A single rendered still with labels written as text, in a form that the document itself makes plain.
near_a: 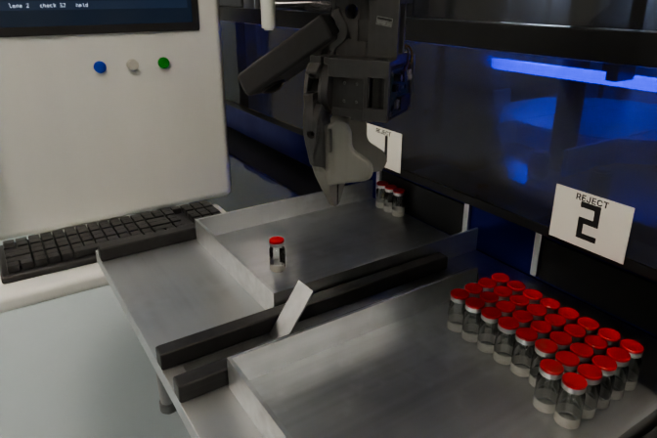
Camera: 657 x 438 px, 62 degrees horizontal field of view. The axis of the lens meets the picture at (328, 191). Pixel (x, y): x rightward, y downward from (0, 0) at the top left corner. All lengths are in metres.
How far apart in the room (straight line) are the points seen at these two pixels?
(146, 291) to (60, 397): 1.36
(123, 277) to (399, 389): 0.41
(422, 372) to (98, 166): 0.79
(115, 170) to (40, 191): 0.14
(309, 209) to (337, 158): 0.44
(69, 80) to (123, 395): 1.19
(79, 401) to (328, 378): 1.54
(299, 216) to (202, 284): 0.25
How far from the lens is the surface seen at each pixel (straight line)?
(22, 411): 2.09
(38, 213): 1.18
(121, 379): 2.09
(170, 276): 0.78
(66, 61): 1.12
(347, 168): 0.52
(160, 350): 0.60
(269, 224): 0.91
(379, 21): 0.49
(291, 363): 0.59
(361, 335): 0.63
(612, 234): 0.61
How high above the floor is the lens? 1.24
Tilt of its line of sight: 20 degrees down
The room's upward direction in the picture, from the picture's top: straight up
